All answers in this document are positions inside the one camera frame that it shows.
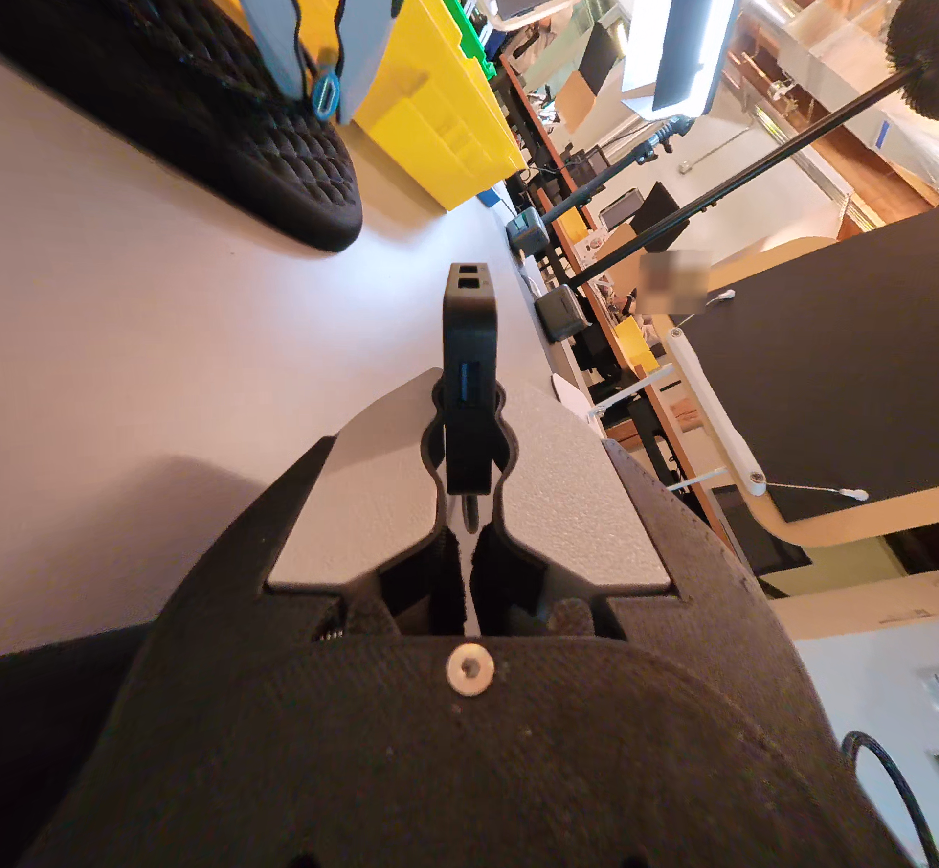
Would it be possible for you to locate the black braided hdmi cable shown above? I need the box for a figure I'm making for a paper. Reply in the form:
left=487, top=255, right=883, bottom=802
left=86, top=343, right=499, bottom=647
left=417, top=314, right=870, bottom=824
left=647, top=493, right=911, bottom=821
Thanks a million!
left=308, top=49, right=344, bottom=122

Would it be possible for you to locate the black usb hub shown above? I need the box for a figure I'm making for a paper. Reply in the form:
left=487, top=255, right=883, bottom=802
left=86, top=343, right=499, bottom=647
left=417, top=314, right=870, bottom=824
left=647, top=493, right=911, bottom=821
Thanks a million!
left=442, top=262, right=500, bottom=539

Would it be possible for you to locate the lit led light panel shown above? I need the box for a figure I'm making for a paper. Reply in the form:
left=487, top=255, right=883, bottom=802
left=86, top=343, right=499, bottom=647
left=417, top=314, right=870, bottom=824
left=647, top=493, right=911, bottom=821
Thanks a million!
left=622, top=0, right=757, bottom=122

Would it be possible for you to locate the black textured wrist pad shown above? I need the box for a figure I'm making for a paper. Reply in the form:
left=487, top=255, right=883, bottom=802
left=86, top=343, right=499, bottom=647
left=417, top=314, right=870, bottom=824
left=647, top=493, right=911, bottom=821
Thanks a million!
left=0, top=0, right=364, bottom=254

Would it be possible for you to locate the brown cardboard box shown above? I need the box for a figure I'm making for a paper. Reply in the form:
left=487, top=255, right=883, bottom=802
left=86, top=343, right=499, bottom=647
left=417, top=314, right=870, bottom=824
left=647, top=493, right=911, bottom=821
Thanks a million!
left=554, top=68, right=600, bottom=134

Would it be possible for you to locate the green plastic bin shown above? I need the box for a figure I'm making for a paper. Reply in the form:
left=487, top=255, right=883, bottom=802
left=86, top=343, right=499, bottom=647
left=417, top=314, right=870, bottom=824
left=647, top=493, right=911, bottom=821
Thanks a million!
left=417, top=0, right=498, bottom=81

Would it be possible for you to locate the silver ventilation duct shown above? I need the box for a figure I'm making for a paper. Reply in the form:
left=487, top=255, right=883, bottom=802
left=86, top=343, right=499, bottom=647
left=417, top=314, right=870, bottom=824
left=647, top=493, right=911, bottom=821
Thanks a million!
left=741, top=0, right=939, bottom=179

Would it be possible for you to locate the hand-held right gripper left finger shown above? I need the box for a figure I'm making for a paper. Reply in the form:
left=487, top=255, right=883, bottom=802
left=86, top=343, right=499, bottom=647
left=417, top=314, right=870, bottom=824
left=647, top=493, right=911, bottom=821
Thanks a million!
left=267, top=367, right=450, bottom=592

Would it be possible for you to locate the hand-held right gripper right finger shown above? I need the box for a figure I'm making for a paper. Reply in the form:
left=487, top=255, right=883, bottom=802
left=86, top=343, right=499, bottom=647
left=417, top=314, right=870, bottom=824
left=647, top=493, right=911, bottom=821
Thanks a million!
left=489, top=371, right=673, bottom=590

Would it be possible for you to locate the black computer monitor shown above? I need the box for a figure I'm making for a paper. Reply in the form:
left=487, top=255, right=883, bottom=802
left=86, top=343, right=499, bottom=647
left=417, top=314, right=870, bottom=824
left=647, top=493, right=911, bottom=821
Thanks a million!
left=710, top=485, right=813, bottom=577

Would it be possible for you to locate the yellow plastic bin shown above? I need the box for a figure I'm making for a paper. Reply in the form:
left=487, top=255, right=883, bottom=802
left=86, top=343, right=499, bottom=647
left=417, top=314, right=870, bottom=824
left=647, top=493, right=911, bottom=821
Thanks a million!
left=213, top=0, right=529, bottom=213

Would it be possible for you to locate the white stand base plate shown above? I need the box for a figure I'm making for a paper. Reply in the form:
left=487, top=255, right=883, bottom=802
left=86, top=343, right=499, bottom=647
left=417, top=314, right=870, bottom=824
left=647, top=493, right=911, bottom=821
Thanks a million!
left=550, top=372, right=608, bottom=430

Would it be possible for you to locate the light panel stand pole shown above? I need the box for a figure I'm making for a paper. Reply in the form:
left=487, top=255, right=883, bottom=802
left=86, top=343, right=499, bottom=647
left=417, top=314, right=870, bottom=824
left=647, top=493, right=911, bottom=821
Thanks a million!
left=543, top=115, right=696, bottom=223

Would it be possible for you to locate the small yellow box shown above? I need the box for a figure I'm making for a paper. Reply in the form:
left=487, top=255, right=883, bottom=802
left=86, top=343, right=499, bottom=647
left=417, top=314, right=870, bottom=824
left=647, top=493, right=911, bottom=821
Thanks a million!
left=613, top=315, right=661, bottom=375

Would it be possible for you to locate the black pole with round disc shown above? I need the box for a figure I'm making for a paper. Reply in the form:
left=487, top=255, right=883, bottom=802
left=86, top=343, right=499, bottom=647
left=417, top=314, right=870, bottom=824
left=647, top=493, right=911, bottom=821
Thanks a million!
left=571, top=0, right=939, bottom=291

